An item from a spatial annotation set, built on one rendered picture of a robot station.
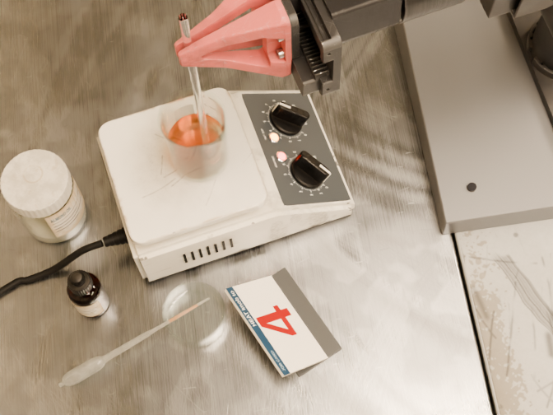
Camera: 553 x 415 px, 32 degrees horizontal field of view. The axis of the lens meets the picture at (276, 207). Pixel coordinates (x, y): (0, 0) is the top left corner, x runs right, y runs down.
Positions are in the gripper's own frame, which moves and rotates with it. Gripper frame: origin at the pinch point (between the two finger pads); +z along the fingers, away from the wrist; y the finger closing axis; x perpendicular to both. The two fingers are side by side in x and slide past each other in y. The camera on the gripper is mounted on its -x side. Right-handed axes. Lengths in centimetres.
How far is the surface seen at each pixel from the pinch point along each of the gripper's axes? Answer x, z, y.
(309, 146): 21.7, -9.0, -0.4
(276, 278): 25.4, -2.2, 9.0
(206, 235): 19.2, 2.6, 5.3
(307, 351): 24.2, -2.2, 16.4
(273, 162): 19.5, -5.2, 0.9
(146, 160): 17.0, 5.1, -2.1
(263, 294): 23.9, -0.5, 10.4
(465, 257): 25.8, -18.8, 13.1
